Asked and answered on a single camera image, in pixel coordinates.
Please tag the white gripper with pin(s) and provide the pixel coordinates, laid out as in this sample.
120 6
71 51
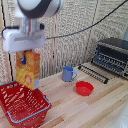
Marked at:
23 39

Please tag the yellow mac and cheese carton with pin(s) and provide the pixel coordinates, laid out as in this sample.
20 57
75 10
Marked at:
28 69

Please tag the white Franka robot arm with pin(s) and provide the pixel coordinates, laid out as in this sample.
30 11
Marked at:
36 10

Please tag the red shopping basket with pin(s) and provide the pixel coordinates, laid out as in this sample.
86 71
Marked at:
22 102

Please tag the blue mug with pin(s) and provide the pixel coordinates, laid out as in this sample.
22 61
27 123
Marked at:
68 73

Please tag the red bowl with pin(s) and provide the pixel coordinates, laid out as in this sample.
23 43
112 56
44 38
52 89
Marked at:
84 88

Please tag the black toaster oven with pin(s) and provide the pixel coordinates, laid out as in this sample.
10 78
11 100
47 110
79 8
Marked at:
111 55

